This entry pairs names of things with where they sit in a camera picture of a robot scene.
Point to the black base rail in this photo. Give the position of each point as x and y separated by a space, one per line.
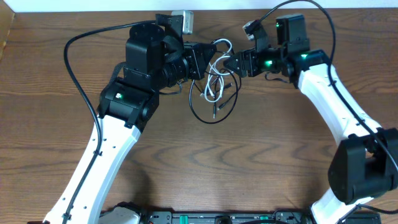
127 212

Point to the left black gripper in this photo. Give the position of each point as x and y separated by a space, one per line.
193 61

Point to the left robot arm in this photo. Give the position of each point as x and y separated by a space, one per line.
157 57

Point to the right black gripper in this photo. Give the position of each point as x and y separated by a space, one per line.
242 57

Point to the cardboard panel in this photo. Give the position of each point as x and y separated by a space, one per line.
7 16

